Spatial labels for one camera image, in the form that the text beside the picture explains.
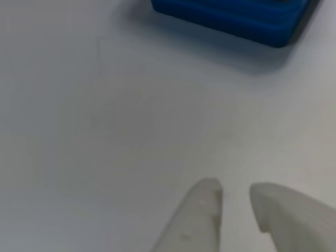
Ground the blue square box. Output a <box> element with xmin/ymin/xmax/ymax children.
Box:
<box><xmin>151</xmin><ymin>0</ymin><xmax>322</xmax><ymax>48</ymax></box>

